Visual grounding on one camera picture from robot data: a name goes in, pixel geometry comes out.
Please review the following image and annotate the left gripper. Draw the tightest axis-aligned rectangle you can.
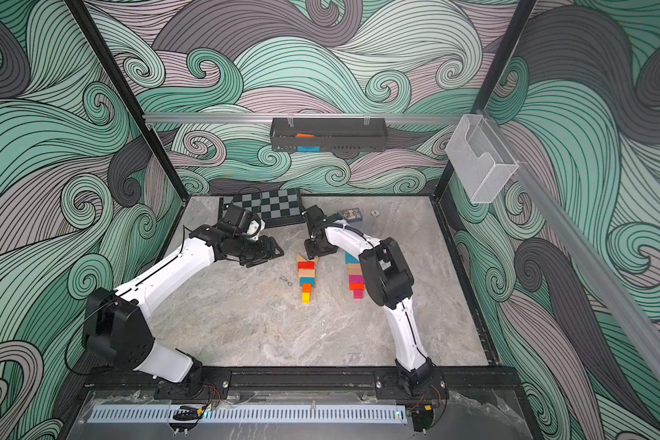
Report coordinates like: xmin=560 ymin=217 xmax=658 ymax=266
xmin=233 ymin=236 xmax=284 ymax=267

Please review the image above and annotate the red rectangular block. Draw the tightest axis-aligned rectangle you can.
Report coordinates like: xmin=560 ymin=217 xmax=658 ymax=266
xmin=297 ymin=261 xmax=315 ymax=271

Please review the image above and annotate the wooden rectangular block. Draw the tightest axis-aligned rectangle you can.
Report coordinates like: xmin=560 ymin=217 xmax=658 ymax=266
xmin=298 ymin=269 xmax=315 ymax=278

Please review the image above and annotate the wooden long block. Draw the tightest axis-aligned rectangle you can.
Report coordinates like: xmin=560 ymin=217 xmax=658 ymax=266
xmin=348 ymin=263 xmax=363 ymax=276

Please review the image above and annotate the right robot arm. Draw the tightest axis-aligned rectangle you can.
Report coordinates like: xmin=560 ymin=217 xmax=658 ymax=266
xmin=304 ymin=221 xmax=434 ymax=394

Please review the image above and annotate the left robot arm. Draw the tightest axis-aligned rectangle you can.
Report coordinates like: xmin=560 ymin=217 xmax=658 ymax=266
xmin=82 ymin=224 xmax=284 ymax=383

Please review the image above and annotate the playing card box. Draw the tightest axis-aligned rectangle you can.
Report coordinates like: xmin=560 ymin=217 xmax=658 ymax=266
xmin=338 ymin=208 xmax=363 ymax=224

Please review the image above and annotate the black grey chessboard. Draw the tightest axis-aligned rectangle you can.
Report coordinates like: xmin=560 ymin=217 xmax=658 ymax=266
xmin=218 ymin=189 xmax=305 ymax=228

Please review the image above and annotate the clear acrylic holder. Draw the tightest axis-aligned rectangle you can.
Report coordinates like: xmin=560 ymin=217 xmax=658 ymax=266
xmin=445 ymin=114 xmax=519 ymax=205

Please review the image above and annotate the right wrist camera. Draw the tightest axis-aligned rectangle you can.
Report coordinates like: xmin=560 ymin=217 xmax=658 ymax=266
xmin=304 ymin=205 xmax=339 ymax=238

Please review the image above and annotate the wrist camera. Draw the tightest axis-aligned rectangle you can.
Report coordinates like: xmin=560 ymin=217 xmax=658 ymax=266
xmin=304 ymin=205 xmax=339 ymax=238
xmin=217 ymin=205 xmax=265 ymax=241

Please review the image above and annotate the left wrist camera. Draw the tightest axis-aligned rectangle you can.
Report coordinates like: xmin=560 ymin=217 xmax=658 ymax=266
xmin=217 ymin=205 xmax=265 ymax=241

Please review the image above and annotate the black wall tray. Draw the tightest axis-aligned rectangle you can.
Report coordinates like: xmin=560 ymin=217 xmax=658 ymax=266
xmin=269 ymin=118 xmax=389 ymax=155

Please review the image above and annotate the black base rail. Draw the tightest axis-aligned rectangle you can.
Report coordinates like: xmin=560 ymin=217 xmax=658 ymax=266
xmin=84 ymin=366 xmax=521 ymax=402

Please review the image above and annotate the aluminium wall rail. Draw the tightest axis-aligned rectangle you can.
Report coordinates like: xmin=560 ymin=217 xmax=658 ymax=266
xmin=143 ymin=112 xmax=462 ymax=126

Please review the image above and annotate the white perforated cable duct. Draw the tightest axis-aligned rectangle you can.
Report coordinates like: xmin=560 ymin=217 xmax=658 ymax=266
xmin=85 ymin=403 xmax=408 ymax=425

